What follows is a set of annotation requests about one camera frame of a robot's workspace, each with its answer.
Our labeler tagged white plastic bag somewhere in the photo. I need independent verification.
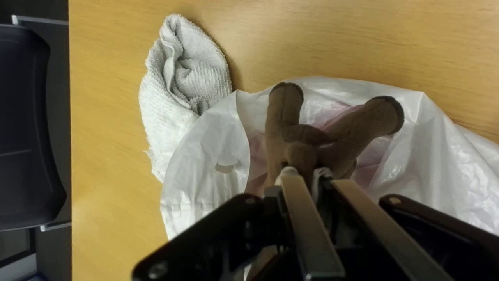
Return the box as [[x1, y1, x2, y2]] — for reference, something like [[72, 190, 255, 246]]
[[160, 78, 499, 237]]

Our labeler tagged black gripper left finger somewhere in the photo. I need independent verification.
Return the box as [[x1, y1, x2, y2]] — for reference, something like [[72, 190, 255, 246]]
[[277, 167, 347, 281]]

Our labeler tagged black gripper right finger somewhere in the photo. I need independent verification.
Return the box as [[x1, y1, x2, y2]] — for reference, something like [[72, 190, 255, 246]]
[[317, 168, 453, 281]]

